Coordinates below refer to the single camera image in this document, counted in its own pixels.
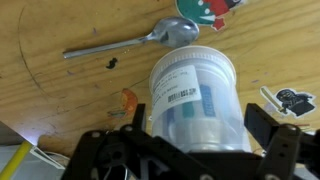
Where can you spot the wooden side table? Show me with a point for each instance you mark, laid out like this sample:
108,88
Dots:
51,101

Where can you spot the yellow broom handle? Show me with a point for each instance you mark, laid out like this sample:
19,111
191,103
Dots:
18,154

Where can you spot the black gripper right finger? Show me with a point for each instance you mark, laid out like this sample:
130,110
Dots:
285,144

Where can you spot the clear plastic cup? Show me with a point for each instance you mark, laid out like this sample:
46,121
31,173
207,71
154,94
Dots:
176,79

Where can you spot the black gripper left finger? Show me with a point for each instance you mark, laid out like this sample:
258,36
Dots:
102,155

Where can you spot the silver metal cup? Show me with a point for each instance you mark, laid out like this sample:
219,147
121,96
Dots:
197,123

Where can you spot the silver spoon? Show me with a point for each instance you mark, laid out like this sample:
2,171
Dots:
172,32

